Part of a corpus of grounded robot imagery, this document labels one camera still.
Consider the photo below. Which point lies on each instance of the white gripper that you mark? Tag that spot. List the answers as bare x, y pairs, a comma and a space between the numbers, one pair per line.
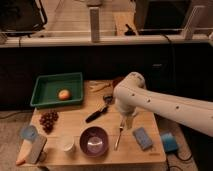
128, 121

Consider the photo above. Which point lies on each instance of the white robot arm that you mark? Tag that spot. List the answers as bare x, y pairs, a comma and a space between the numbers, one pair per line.
131, 92

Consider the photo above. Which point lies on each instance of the red bowl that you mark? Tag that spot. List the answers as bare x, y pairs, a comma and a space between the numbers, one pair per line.
116, 81

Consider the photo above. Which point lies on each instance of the purple bowl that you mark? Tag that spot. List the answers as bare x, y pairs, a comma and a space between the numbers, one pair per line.
94, 141

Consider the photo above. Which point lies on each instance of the blue sponge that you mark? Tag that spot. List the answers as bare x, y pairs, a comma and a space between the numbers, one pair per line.
142, 138

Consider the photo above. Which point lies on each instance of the blue object on floor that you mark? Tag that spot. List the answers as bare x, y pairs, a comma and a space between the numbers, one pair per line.
169, 142

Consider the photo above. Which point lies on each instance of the white cup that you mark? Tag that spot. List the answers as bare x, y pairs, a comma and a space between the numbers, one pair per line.
67, 144

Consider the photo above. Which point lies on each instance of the red yellow apple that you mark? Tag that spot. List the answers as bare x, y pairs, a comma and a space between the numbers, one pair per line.
64, 94

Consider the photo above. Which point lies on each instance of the bunch of red grapes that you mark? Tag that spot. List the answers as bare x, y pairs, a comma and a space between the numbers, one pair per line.
47, 121

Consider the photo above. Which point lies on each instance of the green plastic tray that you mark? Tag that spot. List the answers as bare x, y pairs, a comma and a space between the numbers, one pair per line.
47, 88

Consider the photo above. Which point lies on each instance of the blue lidded cup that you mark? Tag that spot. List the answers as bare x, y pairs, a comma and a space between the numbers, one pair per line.
29, 133

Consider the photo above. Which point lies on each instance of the orange carrot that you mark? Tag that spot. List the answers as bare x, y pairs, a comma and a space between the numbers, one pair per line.
23, 153

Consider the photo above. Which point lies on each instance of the black monitor right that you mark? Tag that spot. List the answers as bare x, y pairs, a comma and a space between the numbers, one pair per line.
154, 17

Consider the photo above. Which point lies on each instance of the black monitor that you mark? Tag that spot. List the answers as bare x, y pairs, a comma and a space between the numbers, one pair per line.
22, 15
154, 17

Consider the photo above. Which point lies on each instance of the black monitor left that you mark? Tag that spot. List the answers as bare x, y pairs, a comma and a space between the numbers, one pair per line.
22, 15

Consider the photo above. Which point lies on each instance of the wooden post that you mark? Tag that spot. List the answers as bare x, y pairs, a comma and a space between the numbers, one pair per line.
94, 24

